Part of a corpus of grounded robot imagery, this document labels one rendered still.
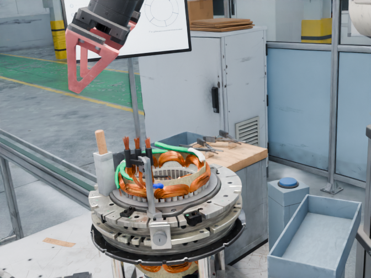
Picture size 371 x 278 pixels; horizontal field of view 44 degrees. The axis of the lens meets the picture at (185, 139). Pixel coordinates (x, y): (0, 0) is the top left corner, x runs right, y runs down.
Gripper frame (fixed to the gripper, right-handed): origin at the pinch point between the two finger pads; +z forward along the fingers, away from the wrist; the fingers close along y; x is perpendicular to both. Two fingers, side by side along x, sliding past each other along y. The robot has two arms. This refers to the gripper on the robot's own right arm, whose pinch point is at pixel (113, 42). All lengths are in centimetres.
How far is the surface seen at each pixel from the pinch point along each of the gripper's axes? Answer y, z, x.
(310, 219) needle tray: 32, 12, 51
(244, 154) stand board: 2.4, 11.9, 42.2
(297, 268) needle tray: 52, 13, 42
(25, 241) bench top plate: -15, 70, -2
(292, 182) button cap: 18, 10, 50
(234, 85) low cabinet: -202, 18, 81
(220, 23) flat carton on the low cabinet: -208, -16, 53
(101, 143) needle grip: 26.2, 15.9, 6.5
